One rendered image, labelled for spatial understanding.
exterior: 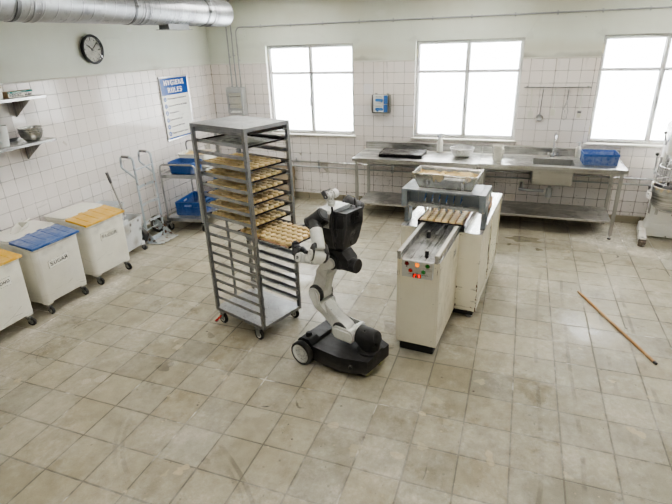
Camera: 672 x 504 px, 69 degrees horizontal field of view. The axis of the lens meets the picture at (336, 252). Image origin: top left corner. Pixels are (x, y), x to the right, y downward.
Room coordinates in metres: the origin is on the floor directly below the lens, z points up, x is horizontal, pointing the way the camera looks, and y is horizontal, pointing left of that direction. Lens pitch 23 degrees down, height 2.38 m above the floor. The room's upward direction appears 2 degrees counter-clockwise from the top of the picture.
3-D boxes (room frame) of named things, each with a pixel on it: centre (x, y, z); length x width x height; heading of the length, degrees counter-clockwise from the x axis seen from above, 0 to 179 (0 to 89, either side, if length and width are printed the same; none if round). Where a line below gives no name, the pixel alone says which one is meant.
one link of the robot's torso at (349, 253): (3.35, -0.05, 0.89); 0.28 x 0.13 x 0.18; 51
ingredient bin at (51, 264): (4.52, 2.97, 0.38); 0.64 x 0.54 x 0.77; 69
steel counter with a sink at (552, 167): (6.51, -1.98, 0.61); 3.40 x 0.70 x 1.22; 69
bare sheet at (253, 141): (3.99, 0.74, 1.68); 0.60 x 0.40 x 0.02; 51
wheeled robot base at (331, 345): (3.34, -0.06, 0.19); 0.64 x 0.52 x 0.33; 51
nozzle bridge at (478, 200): (4.14, -0.99, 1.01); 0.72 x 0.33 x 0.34; 65
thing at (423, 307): (3.69, -0.77, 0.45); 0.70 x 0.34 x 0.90; 155
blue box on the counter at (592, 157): (6.01, -3.31, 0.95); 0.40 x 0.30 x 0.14; 72
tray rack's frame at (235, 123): (3.98, 0.74, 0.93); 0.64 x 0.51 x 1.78; 51
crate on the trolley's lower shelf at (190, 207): (6.82, 1.98, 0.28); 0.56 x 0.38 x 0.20; 167
